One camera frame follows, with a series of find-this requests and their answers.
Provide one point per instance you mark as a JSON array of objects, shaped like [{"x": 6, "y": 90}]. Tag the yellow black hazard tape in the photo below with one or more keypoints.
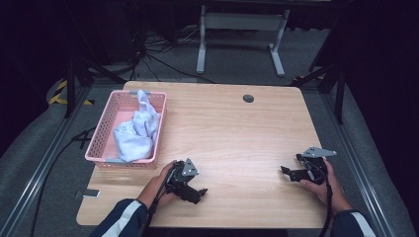
[{"x": 59, "y": 95}]

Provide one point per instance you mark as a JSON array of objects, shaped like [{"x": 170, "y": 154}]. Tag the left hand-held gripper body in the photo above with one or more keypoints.
[{"x": 180, "y": 176}]

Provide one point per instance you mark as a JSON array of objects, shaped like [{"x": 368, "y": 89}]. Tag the grey round table grommet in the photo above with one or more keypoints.
[{"x": 248, "y": 98}]

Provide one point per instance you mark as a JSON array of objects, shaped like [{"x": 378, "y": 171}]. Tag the aluminium floor rail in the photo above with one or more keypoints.
[
  {"x": 36, "y": 177},
  {"x": 359, "y": 171}
]

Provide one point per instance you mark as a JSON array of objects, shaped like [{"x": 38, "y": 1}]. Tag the grey metal table bracket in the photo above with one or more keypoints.
[{"x": 88, "y": 193}]

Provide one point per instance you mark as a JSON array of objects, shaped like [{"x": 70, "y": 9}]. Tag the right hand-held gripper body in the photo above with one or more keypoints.
[{"x": 315, "y": 166}]

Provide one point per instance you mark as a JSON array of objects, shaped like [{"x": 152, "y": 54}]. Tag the black tripod stand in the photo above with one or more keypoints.
[
  {"x": 339, "y": 85},
  {"x": 70, "y": 85}
]

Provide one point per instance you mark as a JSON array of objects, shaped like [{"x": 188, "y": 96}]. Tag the pink perforated plastic basket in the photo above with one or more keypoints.
[{"x": 110, "y": 131}]

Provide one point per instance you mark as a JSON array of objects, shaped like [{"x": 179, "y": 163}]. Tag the person's left hand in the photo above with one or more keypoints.
[{"x": 154, "y": 189}]

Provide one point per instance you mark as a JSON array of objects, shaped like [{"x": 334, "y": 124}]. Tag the person's right hand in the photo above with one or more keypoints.
[{"x": 331, "y": 192}]

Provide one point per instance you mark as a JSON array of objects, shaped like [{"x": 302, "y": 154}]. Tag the white printed towel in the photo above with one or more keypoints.
[{"x": 138, "y": 138}]

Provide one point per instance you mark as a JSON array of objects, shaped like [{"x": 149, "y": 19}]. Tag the white metal desk frame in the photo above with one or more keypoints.
[{"x": 242, "y": 21}]

